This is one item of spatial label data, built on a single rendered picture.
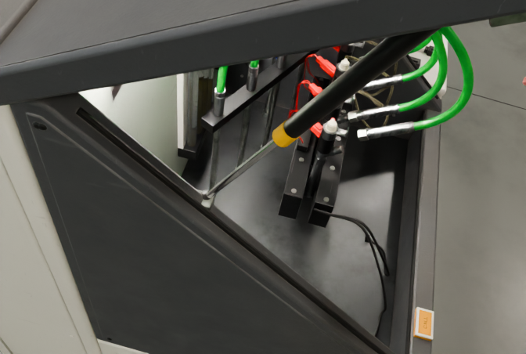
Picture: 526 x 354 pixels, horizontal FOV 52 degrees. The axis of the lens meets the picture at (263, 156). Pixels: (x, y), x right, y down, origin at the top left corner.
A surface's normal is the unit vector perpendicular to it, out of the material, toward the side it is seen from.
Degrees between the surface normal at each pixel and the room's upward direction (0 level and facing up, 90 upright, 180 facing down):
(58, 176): 90
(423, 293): 0
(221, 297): 90
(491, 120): 0
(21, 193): 90
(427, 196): 0
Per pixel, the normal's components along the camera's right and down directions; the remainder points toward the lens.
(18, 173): -0.23, 0.75
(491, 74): 0.12, -0.60
